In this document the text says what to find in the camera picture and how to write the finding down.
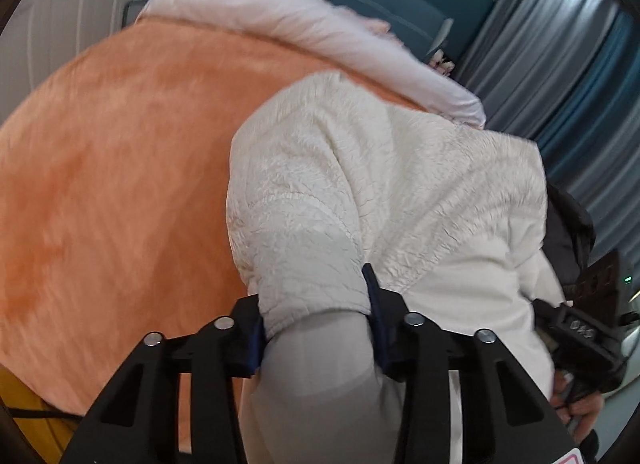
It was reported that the plush toy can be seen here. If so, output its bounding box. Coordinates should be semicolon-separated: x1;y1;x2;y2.
426;48;457;76

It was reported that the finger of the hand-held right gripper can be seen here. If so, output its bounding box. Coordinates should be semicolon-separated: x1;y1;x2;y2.
531;300;603;370

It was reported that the person's right hand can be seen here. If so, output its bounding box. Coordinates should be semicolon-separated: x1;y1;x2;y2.
550;369;607;445

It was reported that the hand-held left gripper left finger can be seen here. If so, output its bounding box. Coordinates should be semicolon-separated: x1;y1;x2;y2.
60;294;267;464

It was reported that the pale pink duvet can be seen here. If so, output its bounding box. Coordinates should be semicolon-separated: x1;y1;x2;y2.
136;0;487;130

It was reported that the grey curtain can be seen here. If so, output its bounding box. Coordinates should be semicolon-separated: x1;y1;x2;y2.
452;0;640;265

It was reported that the black cable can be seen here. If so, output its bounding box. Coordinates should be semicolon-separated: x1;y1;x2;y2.
7;405;83;422

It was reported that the orange fleece blanket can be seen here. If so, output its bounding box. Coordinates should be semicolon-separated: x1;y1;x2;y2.
0;14;431;455

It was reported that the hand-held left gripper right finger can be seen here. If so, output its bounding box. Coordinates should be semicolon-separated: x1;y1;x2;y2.
361;264;582;464

